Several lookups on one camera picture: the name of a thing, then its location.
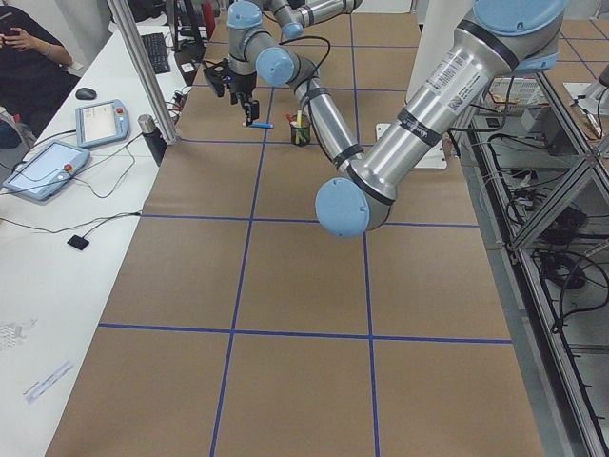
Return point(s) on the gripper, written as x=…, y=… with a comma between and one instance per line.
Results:
x=244, y=86

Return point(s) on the blue highlighter pen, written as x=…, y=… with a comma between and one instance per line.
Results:
x=260, y=126

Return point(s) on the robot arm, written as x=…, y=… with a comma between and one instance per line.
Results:
x=253, y=53
x=494, y=38

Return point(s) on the black mesh pen cup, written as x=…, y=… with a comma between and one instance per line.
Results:
x=300, y=136

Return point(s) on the dark metal water bottle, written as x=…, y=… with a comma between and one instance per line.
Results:
x=153, y=137

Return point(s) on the black keyboard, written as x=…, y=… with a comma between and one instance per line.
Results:
x=156, y=49

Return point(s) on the far teach pendant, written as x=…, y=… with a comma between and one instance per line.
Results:
x=101, y=123

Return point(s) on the teach pendant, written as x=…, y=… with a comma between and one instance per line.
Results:
x=47, y=171
x=101, y=123

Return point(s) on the black computer mouse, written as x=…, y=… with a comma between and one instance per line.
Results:
x=85, y=94

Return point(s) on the near teach pendant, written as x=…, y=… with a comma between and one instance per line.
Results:
x=47, y=171

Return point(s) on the seated person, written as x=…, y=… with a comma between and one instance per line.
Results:
x=35, y=77

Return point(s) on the small black square pad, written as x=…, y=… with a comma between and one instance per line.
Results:
x=78, y=242

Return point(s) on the white side table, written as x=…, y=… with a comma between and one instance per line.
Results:
x=53, y=295

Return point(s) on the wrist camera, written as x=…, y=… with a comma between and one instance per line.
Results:
x=217, y=75

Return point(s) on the aluminium frame post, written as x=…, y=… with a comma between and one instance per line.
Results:
x=127, y=26

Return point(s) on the white pedestal base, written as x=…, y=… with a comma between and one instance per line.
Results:
x=447, y=75

